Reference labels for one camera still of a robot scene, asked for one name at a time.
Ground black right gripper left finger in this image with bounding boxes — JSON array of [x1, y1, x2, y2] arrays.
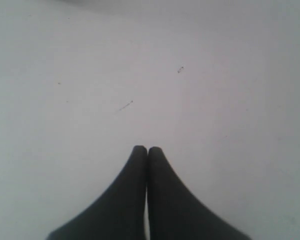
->
[[47, 145, 148, 240]]

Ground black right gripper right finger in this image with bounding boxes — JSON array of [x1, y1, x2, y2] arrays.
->
[[147, 146, 250, 240]]

